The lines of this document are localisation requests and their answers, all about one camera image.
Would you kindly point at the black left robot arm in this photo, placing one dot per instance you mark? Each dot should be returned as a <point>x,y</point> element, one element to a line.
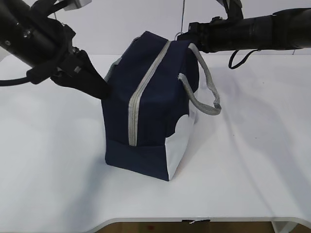
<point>45,44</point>

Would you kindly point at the navy blue lunch bag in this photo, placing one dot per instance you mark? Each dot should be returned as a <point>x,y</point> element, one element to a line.
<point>158,86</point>

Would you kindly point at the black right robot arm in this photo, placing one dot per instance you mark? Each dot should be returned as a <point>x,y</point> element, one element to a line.
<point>288,29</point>

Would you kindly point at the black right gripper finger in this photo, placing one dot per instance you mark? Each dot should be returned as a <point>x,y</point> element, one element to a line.
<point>188,36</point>

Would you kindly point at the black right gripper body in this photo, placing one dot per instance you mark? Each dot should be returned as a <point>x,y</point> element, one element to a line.
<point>203,33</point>

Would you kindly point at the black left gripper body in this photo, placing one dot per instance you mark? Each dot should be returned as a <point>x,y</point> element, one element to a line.
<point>64,74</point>

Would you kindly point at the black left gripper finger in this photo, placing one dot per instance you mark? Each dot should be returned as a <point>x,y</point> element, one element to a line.
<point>86,79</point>

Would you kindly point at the black tape on table edge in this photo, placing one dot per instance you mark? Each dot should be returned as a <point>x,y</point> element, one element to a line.
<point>193,221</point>

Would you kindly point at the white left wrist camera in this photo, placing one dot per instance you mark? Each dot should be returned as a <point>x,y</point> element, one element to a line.
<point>76,4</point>

